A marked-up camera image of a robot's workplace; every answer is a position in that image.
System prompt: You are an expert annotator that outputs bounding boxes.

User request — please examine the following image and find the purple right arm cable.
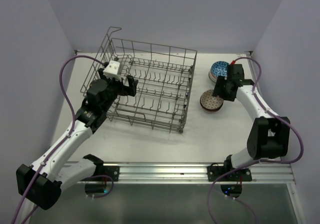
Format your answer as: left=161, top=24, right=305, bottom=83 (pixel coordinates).
left=207, top=57, right=305, bottom=224

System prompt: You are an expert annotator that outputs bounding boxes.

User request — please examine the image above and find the grey wire dish rack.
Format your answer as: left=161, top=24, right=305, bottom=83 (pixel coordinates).
left=80, top=26, right=198, bottom=133

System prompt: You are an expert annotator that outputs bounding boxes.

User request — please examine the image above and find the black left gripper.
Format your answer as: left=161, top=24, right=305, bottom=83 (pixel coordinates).
left=98, top=68, right=138, bottom=112

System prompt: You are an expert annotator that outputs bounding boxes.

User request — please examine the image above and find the red diamond pattern bowl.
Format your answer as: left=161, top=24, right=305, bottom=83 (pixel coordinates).
left=210, top=61, right=229, bottom=78

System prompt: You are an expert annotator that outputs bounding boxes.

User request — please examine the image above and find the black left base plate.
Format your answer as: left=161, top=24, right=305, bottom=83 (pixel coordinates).
left=82, top=165, right=120, bottom=182

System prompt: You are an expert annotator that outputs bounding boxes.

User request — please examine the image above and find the brown patterned bowl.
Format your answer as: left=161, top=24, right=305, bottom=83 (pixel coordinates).
left=199, top=89, right=224, bottom=108

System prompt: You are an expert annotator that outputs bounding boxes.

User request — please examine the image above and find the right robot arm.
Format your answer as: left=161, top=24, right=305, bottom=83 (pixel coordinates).
left=211, top=63, right=290, bottom=181

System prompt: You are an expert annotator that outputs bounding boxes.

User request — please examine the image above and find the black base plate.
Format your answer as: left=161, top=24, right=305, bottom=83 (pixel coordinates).
left=82, top=165, right=120, bottom=182
left=206, top=165, right=253, bottom=182

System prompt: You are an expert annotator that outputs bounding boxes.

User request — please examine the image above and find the aluminium mounting rail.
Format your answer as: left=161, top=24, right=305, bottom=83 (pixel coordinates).
left=31, top=162, right=295, bottom=185

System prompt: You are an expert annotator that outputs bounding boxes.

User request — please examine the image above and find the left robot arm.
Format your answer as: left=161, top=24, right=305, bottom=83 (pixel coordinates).
left=16, top=75, right=139, bottom=210

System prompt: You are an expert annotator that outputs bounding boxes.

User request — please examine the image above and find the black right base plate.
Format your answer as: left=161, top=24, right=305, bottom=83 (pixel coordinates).
left=206, top=165, right=253, bottom=182

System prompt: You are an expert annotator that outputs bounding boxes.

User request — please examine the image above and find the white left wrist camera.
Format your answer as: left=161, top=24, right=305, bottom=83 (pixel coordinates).
left=103, top=60, right=122, bottom=81

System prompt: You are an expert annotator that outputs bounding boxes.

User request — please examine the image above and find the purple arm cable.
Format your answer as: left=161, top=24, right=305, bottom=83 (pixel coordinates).
left=10, top=54, right=107, bottom=224
left=207, top=57, right=305, bottom=224

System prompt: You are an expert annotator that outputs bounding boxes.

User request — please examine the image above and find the white ribbed bowl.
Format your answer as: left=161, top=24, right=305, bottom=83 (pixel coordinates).
left=208, top=71, right=218, bottom=84

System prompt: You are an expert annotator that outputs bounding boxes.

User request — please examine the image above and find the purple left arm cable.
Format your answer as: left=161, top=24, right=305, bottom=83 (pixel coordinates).
left=10, top=54, right=107, bottom=224

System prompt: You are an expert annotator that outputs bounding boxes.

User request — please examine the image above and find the blue floral bowl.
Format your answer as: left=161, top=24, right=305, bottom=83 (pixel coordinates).
left=200, top=104, right=223, bottom=113

